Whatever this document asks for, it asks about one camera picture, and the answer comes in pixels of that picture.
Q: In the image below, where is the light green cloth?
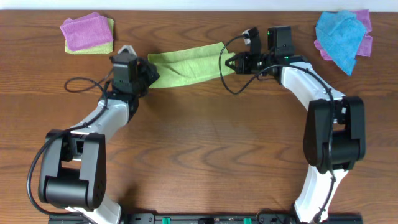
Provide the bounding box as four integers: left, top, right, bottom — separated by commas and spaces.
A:
147, 42, 235, 89

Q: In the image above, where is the right black cable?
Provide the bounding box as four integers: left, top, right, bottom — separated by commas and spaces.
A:
218, 33, 336, 223

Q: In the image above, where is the crumpled pink cloth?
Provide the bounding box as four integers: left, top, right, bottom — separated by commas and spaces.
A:
314, 9, 373, 61

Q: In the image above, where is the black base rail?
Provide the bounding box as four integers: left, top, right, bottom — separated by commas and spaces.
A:
48, 213, 364, 224

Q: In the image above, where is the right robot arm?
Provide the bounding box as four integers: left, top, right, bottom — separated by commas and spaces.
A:
218, 26, 366, 223

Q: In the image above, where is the folded pink cloth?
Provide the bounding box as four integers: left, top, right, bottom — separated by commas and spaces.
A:
60, 12, 113, 51

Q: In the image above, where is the crumpled blue cloth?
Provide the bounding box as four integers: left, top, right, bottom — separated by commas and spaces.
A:
315, 11, 366, 75

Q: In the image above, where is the folded green cloth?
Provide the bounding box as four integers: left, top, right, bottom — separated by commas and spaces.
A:
65, 19, 113, 54

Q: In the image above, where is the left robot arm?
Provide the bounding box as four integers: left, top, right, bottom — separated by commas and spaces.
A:
27, 56, 160, 223

